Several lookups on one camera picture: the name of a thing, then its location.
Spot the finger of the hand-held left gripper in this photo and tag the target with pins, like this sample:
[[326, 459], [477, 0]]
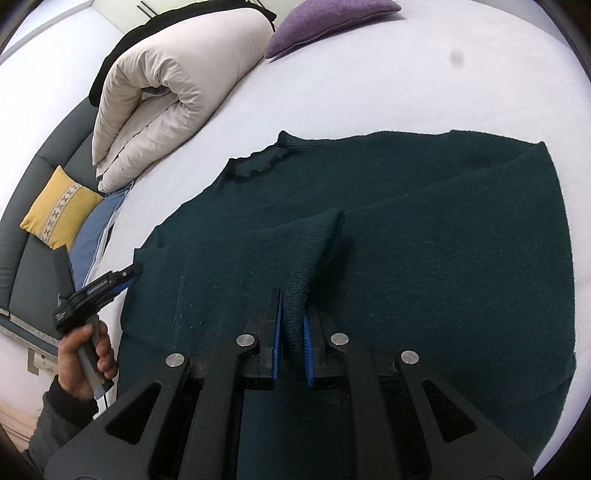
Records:
[[129, 274]]

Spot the dark green knit sweater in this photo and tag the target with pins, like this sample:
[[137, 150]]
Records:
[[415, 254]]

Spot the person's left forearm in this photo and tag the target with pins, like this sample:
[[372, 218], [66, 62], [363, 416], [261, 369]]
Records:
[[55, 424]]

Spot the purple cushion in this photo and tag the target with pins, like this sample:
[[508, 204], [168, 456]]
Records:
[[323, 25]]

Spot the grey padded headboard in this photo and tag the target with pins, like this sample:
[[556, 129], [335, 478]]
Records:
[[27, 277]]

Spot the white bed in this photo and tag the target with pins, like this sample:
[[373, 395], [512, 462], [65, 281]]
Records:
[[369, 92]]

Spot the blue pillow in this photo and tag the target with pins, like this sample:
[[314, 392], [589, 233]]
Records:
[[92, 240]]

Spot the person's left hand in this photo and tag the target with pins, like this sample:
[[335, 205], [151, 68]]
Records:
[[74, 364]]

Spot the white wardrobe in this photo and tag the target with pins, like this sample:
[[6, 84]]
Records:
[[120, 7]]

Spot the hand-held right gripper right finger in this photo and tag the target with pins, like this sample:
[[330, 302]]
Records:
[[308, 357]]

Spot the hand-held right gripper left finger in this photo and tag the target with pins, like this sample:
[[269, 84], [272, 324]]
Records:
[[275, 339]]

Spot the yellow patterned cushion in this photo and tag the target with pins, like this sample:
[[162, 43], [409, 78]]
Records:
[[60, 207]]

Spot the beige folded duvet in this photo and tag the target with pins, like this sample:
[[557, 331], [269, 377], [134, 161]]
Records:
[[184, 83]]

